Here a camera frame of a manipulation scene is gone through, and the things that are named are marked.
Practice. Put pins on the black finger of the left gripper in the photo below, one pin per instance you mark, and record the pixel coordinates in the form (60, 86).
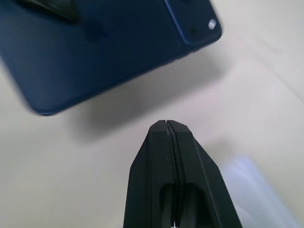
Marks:
(64, 9)

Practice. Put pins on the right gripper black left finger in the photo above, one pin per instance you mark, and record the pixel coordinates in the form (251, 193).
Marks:
(149, 171)

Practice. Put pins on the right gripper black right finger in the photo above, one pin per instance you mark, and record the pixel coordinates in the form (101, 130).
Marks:
(197, 171)

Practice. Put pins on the dark blue smartphone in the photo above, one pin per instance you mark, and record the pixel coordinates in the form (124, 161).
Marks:
(99, 59)

